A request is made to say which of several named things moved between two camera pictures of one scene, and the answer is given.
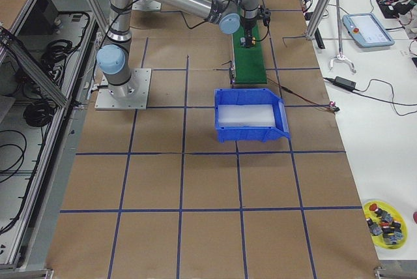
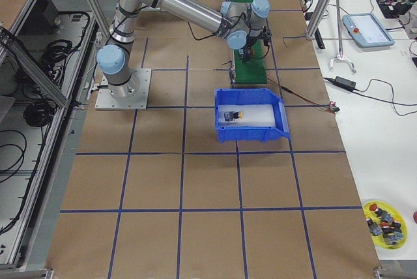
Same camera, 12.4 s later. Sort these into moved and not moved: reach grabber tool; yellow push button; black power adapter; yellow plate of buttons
Moved: yellow push button
Not moved: reach grabber tool; black power adapter; yellow plate of buttons
